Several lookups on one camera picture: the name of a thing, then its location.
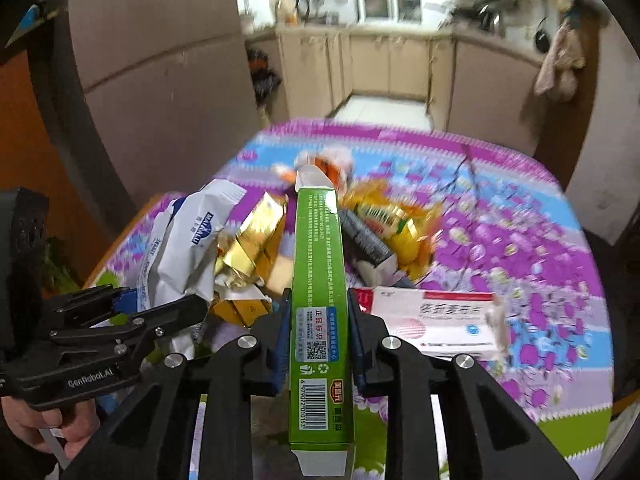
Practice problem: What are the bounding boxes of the person's left hand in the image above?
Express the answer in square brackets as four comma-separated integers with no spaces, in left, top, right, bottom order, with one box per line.
[1,396,101,460]

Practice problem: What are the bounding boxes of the green cardboard box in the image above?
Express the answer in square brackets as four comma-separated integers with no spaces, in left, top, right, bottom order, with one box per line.
[288,165,352,478]

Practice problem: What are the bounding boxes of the grey refrigerator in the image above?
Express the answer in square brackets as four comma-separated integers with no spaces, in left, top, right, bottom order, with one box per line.
[63,0,259,226]

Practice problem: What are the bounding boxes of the floral purple tablecloth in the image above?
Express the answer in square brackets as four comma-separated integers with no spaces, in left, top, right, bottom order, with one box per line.
[84,118,615,480]

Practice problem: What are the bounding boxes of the hanging beige towel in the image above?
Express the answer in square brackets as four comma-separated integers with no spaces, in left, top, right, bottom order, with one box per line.
[534,18,586,103]

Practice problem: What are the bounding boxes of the red white medicine box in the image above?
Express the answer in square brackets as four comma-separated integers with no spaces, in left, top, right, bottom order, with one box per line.
[354,286,509,361]

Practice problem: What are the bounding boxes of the white blue snack bag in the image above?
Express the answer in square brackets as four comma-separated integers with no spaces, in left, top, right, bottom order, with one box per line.
[136,178,249,356]

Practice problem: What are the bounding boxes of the beige kitchen cabinets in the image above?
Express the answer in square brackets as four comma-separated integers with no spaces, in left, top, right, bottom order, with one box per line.
[245,25,544,155]

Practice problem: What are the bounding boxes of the beige cube box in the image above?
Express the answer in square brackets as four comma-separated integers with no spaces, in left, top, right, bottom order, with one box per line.
[265,255,294,299]

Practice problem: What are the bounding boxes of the gold cardboard box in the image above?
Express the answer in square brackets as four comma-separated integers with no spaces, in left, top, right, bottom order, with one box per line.
[210,192,288,328]

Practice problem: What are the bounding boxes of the yellow snack bag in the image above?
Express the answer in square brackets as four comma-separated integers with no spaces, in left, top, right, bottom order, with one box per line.
[341,179,442,283]

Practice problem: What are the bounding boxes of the black small box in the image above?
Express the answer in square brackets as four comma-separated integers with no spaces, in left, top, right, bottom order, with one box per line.
[338,209,414,288]

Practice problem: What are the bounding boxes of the orange white wrapper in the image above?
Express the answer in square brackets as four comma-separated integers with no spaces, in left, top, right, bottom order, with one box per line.
[270,144,355,194]

